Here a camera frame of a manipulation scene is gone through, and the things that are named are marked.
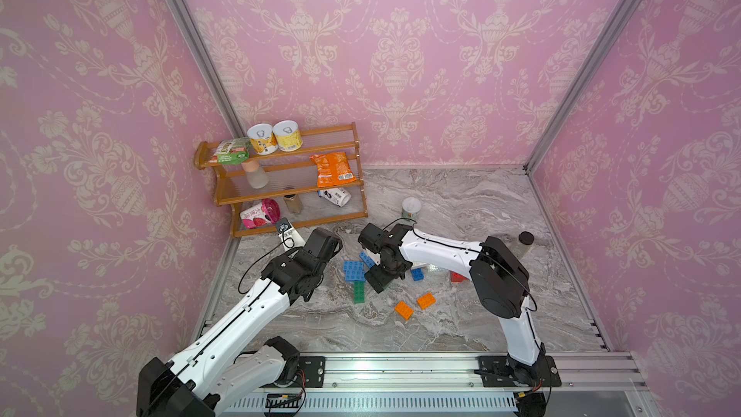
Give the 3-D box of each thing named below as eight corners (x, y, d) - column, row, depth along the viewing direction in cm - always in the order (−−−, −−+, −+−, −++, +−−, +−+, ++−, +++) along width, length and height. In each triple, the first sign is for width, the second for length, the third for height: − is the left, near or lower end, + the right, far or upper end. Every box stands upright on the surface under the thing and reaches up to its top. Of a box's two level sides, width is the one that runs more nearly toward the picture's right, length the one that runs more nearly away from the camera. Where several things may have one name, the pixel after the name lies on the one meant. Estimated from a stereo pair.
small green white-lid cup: (402, 223, 106) (403, 212, 101) (401, 208, 110) (402, 197, 105) (419, 223, 106) (422, 212, 101) (418, 208, 110) (420, 197, 105)
